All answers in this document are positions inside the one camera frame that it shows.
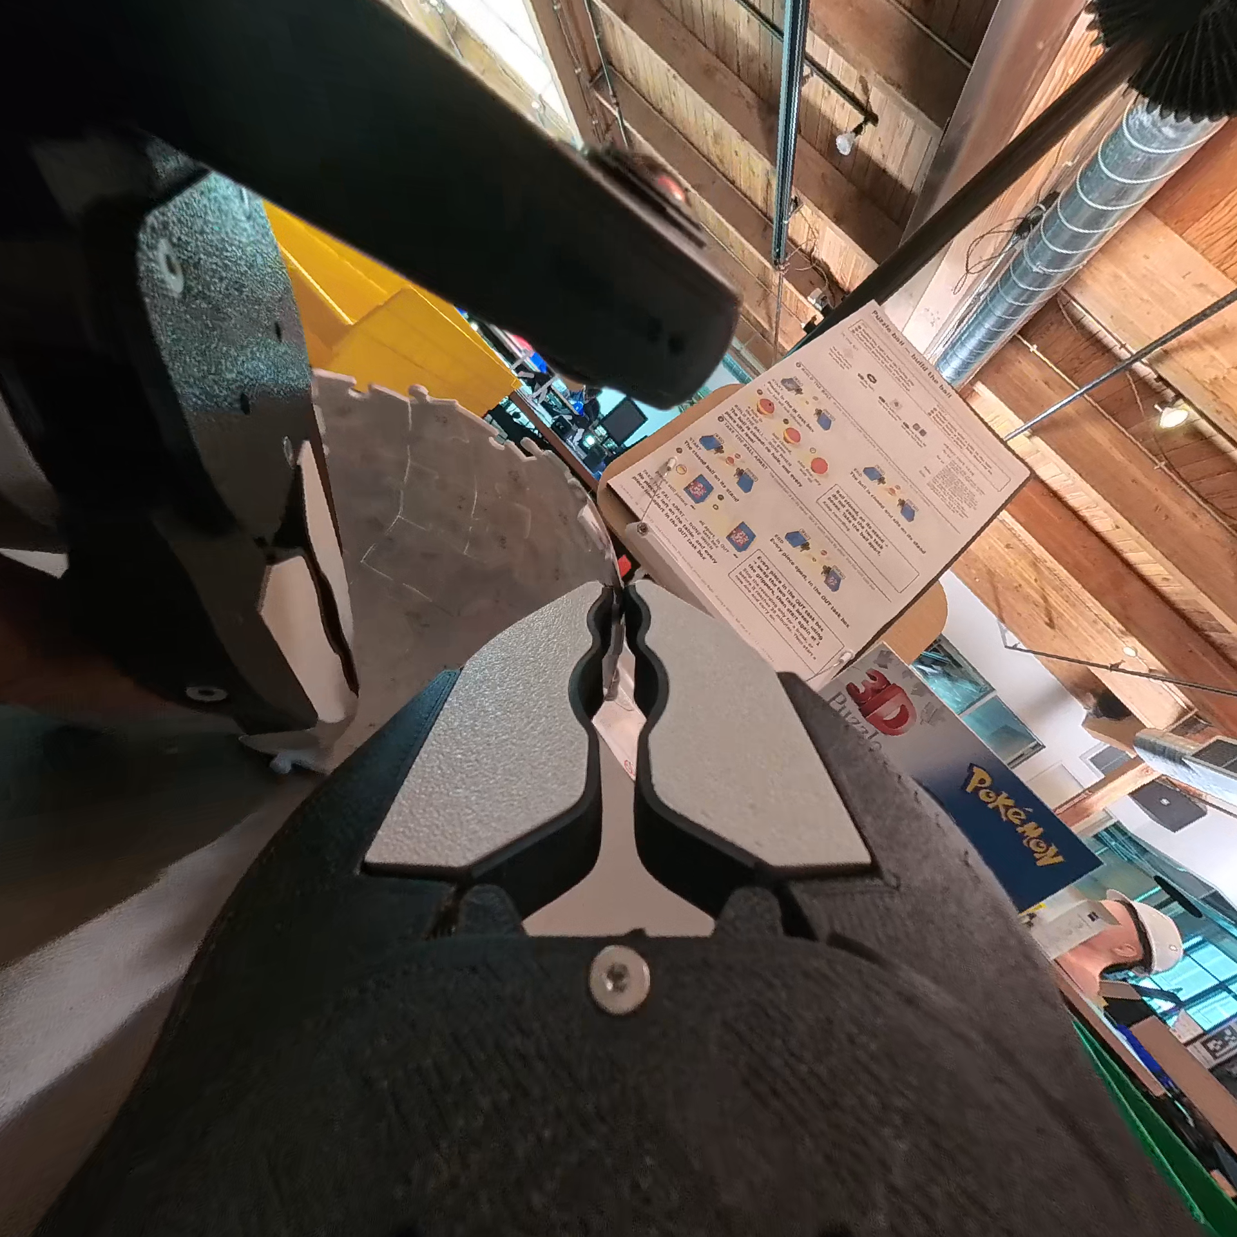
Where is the black wall speaker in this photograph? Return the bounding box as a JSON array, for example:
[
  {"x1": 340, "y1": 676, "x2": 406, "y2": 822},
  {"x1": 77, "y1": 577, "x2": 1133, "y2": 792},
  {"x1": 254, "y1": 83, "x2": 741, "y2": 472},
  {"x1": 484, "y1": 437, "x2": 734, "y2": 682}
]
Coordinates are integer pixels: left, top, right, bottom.
[{"x1": 1128, "y1": 777, "x2": 1209, "y2": 834}]

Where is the black pleated shade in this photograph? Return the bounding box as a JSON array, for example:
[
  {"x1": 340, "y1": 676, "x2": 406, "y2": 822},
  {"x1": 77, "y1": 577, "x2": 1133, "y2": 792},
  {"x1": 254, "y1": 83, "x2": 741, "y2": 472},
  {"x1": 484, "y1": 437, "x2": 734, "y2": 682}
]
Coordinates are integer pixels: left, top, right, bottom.
[{"x1": 1086, "y1": 0, "x2": 1237, "y2": 122}]

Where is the black track light bar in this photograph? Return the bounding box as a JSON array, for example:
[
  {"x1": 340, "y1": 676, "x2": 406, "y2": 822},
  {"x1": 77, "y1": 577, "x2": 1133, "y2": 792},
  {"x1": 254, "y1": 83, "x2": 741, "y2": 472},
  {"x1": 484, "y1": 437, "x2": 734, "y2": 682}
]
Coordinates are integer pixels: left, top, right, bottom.
[{"x1": 738, "y1": 0, "x2": 878, "y2": 128}]

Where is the thin black ceiling rod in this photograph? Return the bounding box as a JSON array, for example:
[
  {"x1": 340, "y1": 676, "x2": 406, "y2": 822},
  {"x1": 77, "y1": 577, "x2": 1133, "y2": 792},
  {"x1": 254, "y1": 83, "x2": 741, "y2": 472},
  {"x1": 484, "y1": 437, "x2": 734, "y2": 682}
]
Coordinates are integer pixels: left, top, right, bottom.
[
  {"x1": 1005, "y1": 647, "x2": 1237, "y2": 698},
  {"x1": 1005, "y1": 290, "x2": 1237, "y2": 440}
]

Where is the teal hanging rail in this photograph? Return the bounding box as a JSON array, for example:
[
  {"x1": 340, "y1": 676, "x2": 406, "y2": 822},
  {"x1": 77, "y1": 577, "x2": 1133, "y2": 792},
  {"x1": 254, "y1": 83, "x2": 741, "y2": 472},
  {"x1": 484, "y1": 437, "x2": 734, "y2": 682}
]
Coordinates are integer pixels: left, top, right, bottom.
[{"x1": 773, "y1": 0, "x2": 811, "y2": 267}]

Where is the grey metal beam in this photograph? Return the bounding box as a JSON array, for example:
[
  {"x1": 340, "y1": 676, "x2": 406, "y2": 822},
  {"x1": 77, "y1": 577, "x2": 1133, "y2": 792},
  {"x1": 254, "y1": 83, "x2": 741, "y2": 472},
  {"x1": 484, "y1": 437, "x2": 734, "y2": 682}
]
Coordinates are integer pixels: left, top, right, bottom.
[{"x1": 903, "y1": 0, "x2": 1093, "y2": 321}]

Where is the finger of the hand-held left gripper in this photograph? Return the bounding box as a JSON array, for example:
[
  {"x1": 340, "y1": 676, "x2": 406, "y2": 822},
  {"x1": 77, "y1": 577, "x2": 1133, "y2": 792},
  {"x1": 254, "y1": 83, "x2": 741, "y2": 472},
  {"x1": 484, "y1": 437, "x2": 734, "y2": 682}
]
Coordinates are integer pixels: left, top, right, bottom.
[
  {"x1": 287, "y1": 440, "x2": 358, "y2": 683},
  {"x1": 255, "y1": 558, "x2": 360, "y2": 726}
]

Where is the blue puzzle box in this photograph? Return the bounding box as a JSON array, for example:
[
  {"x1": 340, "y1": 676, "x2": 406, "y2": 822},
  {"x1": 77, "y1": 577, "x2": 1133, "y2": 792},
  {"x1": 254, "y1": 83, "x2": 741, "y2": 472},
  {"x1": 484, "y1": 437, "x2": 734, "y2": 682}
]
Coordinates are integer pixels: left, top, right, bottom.
[{"x1": 819, "y1": 643, "x2": 1102, "y2": 915}]

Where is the black slanted pole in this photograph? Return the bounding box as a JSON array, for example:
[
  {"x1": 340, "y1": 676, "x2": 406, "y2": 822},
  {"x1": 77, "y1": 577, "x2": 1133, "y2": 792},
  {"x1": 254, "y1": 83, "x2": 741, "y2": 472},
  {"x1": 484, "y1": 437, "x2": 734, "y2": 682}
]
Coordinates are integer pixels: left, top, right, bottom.
[{"x1": 802, "y1": 39, "x2": 1150, "y2": 336}]

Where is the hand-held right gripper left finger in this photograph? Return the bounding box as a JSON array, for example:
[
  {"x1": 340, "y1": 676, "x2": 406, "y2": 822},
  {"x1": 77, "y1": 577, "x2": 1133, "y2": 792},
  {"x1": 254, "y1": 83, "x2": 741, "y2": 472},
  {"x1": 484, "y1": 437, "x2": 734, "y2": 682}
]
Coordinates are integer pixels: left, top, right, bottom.
[{"x1": 362, "y1": 580, "x2": 624, "y2": 917}]

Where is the mannequin with white helmet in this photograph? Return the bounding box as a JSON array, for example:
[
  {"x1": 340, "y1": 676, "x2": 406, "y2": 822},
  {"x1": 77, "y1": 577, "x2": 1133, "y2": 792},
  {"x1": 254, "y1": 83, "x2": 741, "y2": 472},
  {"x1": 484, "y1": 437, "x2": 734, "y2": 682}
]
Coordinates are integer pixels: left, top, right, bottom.
[{"x1": 1023, "y1": 890, "x2": 1185, "y2": 1031}]

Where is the yellow plastic bin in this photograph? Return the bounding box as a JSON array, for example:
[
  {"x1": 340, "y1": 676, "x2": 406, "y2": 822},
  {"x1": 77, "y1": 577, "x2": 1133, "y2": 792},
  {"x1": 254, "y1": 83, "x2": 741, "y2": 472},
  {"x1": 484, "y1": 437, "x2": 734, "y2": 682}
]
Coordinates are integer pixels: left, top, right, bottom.
[{"x1": 263, "y1": 201, "x2": 522, "y2": 420}]

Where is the grey partial puzzle ball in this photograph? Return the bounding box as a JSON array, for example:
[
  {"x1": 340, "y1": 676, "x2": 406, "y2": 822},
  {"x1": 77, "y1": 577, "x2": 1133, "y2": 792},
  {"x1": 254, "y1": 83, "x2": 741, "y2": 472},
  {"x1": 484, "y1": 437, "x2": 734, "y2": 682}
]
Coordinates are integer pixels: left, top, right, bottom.
[{"x1": 241, "y1": 372, "x2": 624, "y2": 776}]

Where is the green plastic bin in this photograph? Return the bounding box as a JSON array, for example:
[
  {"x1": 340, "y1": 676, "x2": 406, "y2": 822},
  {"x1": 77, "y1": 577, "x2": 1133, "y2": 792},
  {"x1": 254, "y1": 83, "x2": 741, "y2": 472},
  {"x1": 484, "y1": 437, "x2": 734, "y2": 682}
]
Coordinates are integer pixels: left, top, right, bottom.
[{"x1": 1073, "y1": 1020, "x2": 1237, "y2": 1228}]

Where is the silver spiral air duct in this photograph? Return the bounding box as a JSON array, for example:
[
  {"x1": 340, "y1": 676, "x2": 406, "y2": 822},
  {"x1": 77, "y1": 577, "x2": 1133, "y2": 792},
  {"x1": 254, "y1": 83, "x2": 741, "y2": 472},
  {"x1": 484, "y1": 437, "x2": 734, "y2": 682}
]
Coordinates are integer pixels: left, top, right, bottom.
[{"x1": 931, "y1": 96, "x2": 1227, "y2": 389}]

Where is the white instruction sheet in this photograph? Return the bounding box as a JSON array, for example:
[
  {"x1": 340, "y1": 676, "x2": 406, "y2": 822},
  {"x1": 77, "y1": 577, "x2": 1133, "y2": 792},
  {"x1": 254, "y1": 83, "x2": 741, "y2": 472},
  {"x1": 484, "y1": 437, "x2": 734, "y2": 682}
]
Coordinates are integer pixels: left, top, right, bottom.
[{"x1": 627, "y1": 302, "x2": 1030, "y2": 678}]

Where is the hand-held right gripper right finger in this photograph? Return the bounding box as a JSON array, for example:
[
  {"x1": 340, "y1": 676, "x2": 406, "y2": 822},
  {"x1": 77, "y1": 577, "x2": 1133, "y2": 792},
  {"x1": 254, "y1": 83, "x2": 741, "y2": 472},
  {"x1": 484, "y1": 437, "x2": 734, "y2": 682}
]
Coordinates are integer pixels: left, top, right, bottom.
[{"x1": 622, "y1": 579, "x2": 876, "y2": 917}]

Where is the rectangular vent duct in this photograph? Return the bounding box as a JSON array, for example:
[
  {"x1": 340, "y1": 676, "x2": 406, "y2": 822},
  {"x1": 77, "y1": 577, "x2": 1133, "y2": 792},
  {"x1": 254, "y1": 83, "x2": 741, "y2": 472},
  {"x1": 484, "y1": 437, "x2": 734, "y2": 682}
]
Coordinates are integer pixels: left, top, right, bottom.
[{"x1": 1132, "y1": 729, "x2": 1237, "y2": 785}]

